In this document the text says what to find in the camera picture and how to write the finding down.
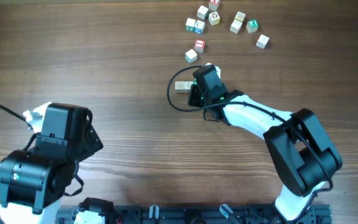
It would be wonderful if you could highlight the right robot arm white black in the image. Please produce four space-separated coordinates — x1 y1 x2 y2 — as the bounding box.
188 65 342 222

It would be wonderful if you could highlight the wooden block yellow side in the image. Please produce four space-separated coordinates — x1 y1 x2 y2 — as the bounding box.
234 11 246 23

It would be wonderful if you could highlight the wooden block soccer ball yellow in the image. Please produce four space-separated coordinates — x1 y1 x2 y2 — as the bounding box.
208 11 220 26

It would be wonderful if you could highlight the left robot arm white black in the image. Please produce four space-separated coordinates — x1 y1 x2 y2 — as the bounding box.
0 102 103 223

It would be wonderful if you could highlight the wooden block number 4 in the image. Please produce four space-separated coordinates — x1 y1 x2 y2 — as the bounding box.
184 82 193 93

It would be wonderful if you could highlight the wooden block green E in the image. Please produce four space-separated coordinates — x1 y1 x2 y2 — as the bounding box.
246 19 259 33

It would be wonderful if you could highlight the wooden block red top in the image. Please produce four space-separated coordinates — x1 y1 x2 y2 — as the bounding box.
194 39 205 53

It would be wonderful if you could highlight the plain wooden block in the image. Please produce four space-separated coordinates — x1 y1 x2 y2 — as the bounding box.
256 34 269 49

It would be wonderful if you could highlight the wooden block green Y side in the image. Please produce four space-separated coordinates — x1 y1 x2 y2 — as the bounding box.
185 49 198 63

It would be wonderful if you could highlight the wooden block red X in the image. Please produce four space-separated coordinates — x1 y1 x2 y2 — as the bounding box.
209 0 220 11

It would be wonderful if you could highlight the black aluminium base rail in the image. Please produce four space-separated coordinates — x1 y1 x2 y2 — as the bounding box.
54 197 332 224

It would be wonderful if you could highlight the wooden block green Z side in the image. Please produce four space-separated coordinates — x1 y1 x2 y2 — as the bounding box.
185 18 196 32

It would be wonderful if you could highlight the wooden block blue 2 side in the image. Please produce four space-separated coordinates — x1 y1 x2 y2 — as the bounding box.
194 20 205 34

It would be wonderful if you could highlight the wooden block animal drawing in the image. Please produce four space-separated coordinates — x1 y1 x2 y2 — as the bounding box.
230 19 242 34

